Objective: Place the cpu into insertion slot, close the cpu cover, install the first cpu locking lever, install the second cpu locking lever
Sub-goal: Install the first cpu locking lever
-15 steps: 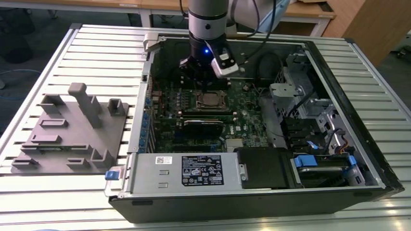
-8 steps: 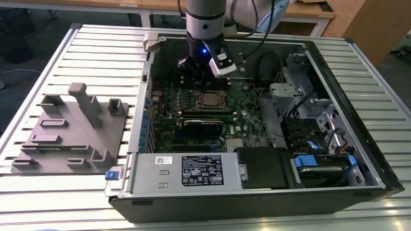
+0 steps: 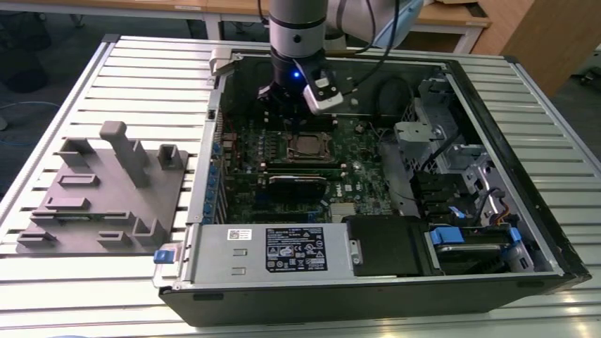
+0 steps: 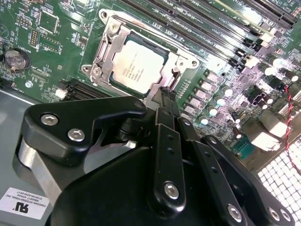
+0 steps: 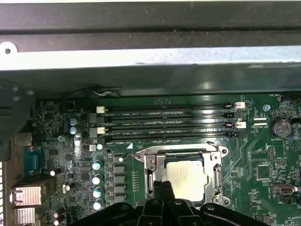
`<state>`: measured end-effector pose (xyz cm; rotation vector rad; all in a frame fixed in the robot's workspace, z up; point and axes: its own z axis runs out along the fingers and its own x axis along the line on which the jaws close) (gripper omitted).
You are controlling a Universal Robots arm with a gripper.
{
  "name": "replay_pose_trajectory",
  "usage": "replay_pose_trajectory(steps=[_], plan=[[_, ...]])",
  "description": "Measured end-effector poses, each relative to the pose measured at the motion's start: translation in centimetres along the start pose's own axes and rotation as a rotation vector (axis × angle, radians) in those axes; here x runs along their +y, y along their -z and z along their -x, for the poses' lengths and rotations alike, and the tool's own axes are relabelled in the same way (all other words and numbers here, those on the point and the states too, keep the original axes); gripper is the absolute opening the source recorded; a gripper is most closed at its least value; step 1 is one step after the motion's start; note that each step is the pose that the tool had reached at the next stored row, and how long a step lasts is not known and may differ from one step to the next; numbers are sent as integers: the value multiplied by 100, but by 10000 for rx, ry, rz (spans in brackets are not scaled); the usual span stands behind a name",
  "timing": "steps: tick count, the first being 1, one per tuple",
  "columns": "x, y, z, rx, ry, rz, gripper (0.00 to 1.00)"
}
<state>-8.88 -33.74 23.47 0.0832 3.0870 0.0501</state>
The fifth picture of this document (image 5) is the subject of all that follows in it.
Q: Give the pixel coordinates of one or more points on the black PC case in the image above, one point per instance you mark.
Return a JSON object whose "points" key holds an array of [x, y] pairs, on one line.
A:
{"points": [[150, 23]]}

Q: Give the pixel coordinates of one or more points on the silver can capacitor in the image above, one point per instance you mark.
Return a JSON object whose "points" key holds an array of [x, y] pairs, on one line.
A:
{"points": [[73, 130], [73, 121], [98, 205], [97, 180], [97, 164], [97, 193], [99, 147]]}

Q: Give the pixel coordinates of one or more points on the round coin battery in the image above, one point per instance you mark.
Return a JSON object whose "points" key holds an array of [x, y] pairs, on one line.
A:
{"points": [[282, 128]]}

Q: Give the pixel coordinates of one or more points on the square black chip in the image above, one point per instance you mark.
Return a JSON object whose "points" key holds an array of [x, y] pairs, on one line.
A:
{"points": [[263, 172]]}

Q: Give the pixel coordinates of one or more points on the silver internal USB port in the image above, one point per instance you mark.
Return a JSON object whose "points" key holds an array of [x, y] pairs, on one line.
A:
{"points": [[283, 189]]}

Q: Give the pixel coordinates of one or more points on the dark plastic fan housing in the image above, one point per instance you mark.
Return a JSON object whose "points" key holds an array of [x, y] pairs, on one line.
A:
{"points": [[14, 106]]}

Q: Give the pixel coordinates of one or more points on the black RAM slot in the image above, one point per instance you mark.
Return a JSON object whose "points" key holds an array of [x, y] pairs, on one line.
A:
{"points": [[176, 127], [176, 117], [176, 136], [176, 108]]}

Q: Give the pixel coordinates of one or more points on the green motherboard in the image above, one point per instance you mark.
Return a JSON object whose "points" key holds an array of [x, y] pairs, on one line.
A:
{"points": [[235, 150]]}

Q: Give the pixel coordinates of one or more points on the blue serial port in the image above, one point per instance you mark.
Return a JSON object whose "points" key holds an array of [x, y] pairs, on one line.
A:
{"points": [[35, 162]]}

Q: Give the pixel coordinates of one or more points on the metal socket cover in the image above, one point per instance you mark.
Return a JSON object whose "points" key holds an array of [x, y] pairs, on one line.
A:
{"points": [[158, 168]]}

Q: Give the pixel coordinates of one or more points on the grey square choke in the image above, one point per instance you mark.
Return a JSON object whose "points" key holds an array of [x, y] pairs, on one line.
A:
{"points": [[120, 179], [120, 168], [120, 197], [120, 188]]}

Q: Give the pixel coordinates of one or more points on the silver ethernet port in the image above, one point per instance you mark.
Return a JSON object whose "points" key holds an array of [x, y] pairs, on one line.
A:
{"points": [[28, 195]]}

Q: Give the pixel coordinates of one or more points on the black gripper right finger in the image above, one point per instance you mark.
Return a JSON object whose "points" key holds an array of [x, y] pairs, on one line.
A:
{"points": [[181, 212]]}

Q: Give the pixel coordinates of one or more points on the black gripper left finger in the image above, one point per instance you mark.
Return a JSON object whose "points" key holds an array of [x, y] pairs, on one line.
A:
{"points": [[152, 212]]}

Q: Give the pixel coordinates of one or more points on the silver-topped CPU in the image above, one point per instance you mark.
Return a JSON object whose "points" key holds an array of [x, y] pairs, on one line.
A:
{"points": [[188, 174]]}

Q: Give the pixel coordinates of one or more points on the CPU socket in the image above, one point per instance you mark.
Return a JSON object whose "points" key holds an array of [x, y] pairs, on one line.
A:
{"points": [[226, 153]]}

